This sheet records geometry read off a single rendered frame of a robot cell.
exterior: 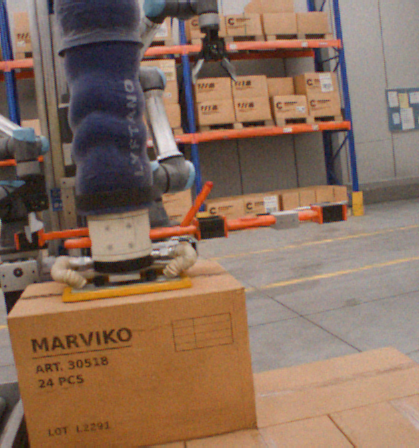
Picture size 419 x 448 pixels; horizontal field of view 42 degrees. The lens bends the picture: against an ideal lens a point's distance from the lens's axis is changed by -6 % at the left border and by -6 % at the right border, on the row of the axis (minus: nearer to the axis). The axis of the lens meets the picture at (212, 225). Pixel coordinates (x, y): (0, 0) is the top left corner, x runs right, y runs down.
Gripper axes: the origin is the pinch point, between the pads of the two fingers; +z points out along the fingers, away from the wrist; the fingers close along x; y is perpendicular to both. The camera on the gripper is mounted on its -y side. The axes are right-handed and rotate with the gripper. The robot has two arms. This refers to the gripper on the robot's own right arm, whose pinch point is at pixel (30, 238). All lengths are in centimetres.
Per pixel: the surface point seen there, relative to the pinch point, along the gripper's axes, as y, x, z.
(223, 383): 51, -47, 38
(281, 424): 65, -48, 53
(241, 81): 237, 712, -129
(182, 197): 124, 699, 44
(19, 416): -6, -31, 47
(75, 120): 21, -32, -33
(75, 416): 12, -48, 42
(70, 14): 23, -35, -61
